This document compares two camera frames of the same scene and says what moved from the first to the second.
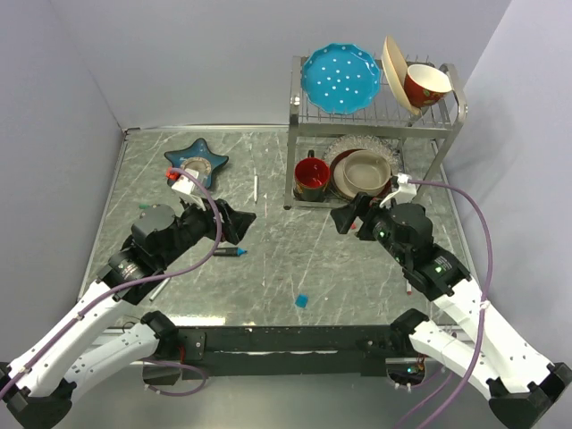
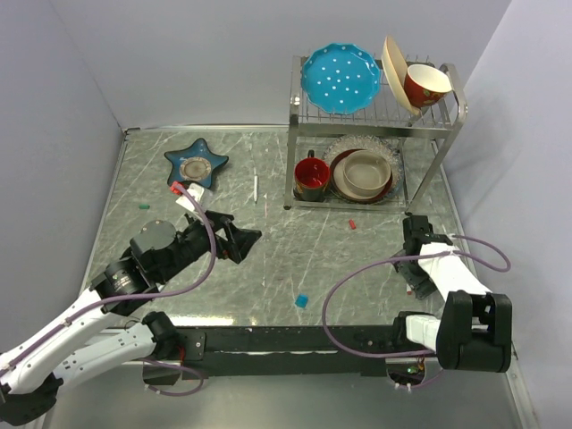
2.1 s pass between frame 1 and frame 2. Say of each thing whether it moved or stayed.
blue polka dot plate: stayed
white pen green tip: stayed
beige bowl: stayed
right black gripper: moved
